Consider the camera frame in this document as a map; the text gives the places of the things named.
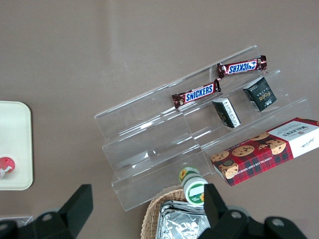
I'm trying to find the clear acrylic step stand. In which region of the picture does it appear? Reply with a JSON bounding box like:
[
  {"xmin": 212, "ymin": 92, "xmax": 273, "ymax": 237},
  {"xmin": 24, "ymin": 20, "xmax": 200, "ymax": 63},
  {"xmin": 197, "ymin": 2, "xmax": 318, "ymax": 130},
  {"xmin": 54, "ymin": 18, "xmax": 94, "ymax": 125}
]
[{"xmin": 94, "ymin": 44, "xmax": 315, "ymax": 212}]

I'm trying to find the clear acrylic bottle rack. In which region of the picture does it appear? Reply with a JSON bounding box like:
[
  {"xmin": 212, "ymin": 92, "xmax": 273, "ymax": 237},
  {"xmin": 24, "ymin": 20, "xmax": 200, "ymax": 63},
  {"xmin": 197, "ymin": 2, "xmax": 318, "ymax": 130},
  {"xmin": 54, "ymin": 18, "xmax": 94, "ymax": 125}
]
[{"xmin": 0, "ymin": 215, "xmax": 33, "ymax": 225}]

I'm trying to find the oval wicker basket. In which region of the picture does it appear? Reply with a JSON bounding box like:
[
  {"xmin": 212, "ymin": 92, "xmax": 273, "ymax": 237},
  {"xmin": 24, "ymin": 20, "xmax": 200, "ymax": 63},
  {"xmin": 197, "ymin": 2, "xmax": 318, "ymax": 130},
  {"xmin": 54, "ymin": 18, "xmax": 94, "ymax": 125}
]
[{"xmin": 141, "ymin": 185, "xmax": 190, "ymax": 239}]

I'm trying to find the red tartan Walkers cookie box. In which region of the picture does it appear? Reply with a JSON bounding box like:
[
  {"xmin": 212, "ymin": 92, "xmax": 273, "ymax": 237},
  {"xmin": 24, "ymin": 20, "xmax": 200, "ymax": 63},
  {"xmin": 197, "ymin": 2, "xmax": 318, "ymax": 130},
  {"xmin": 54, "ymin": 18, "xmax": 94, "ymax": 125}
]
[{"xmin": 210, "ymin": 117, "xmax": 319, "ymax": 187}]

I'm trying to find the brown Snickers bar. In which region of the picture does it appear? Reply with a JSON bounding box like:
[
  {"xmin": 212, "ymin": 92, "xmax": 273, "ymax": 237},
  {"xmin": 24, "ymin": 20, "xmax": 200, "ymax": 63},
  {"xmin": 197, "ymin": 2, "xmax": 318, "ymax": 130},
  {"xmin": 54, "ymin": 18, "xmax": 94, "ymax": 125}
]
[
  {"xmin": 171, "ymin": 78, "xmax": 222, "ymax": 109},
  {"xmin": 216, "ymin": 55, "xmax": 267, "ymax": 79}
]

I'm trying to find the green white yogurt cup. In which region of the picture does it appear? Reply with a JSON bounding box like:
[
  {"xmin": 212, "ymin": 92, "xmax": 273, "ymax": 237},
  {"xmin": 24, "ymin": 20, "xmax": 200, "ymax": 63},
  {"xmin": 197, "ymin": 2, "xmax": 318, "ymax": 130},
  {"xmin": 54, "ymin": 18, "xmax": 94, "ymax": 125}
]
[{"xmin": 178, "ymin": 164, "xmax": 209, "ymax": 207}]

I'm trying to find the dark small box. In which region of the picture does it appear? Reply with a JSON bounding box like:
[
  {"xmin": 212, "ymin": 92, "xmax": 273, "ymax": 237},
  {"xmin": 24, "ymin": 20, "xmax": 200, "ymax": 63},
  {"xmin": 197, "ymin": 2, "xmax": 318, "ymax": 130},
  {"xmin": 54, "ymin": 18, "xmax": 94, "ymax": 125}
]
[
  {"xmin": 243, "ymin": 76, "xmax": 278, "ymax": 112},
  {"xmin": 211, "ymin": 97, "xmax": 242, "ymax": 129}
]

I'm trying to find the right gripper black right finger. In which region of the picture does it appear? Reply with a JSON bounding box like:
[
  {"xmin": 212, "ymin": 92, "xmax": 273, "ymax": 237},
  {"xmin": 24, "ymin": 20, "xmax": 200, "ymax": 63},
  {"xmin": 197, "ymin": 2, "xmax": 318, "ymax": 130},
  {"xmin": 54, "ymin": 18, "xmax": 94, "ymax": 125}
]
[{"xmin": 202, "ymin": 183, "xmax": 319, "ymax": 239}]

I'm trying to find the aluminium foil tray stack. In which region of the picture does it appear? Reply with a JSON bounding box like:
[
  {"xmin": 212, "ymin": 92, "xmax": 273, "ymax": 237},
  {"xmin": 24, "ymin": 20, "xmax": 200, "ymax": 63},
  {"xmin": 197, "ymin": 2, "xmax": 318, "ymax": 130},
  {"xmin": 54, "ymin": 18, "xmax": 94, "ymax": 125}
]
[{"xmin": 157, "ymin": 200, "xmax": 212, "ymax": 239}]

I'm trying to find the beige plastic serving tray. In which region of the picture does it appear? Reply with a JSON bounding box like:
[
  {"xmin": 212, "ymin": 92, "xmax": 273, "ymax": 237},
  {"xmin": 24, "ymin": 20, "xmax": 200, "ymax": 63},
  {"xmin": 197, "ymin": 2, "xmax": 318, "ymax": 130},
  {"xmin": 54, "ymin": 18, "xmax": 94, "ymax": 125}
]
[{"xmin": 0, "ymin": 101, "xmax": 34, "ymax": 191}]

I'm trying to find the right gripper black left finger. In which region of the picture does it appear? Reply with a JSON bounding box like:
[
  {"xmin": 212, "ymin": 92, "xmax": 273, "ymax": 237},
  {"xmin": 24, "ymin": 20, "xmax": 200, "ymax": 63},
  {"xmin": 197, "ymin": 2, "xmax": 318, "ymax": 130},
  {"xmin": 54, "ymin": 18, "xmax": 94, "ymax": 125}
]
[{"xmin": 0, "ymin": 184, "xmax": 94, "ymax": 239}]

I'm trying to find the red white lidded cup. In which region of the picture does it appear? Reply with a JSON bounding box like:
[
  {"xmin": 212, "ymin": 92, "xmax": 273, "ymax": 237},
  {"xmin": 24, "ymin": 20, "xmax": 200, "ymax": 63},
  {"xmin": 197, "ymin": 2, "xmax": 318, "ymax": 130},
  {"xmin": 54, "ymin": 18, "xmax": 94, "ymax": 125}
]
[{"xmin": 0, "ymin": 154, "xmax": 16, "ymax": 179}]

